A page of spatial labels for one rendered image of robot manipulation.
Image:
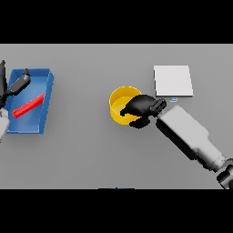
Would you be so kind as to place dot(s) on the red beaker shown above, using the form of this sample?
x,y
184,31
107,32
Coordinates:
x,y
28,106

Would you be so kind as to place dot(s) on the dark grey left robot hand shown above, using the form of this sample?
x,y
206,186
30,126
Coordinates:
x,y
16,85

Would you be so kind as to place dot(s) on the blue tray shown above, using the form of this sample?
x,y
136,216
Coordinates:
x,y
33,109

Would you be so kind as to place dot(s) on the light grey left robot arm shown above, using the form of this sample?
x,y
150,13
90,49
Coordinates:
x,y
2,123

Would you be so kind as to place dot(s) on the yellow bowl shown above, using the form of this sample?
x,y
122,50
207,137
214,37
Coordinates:
x,y
119,103

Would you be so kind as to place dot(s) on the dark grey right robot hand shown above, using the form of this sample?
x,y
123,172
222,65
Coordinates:
x,y
141,106

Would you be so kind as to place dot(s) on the pale square measuring scale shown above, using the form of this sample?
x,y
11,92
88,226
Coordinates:
x,y
173,80

